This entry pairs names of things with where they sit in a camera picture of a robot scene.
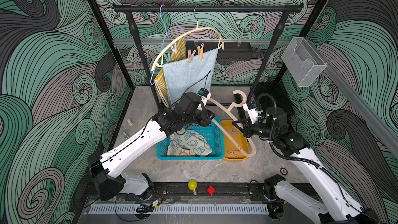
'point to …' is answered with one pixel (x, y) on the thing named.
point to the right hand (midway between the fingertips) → (232, 123)
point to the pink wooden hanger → (230, 110)
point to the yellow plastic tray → (231, 152)
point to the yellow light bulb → (192, 185)
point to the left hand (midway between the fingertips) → (211, 111)
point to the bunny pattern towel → (190, 143)
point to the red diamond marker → (211, 190)
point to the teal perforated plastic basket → (214, 135)
